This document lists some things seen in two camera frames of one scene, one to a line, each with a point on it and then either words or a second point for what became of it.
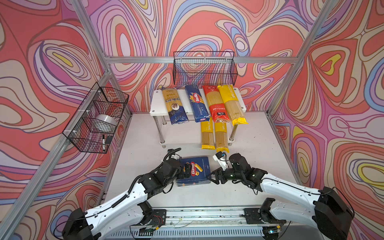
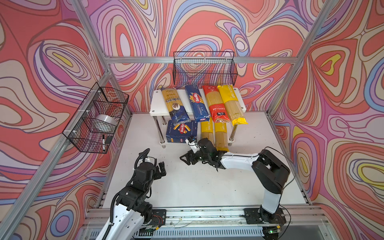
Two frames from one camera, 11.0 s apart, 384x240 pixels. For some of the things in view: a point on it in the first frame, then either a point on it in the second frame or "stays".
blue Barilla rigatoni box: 200,172 → 178,133
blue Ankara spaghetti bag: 177,114 stays
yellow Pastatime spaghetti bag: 234,110 stays
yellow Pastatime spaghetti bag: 221,140 stays
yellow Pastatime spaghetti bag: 207,141 stays
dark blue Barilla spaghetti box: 198,104 stays
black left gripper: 187,171 → 157,174
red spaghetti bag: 218,109 stays
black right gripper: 217,173 → 187,155
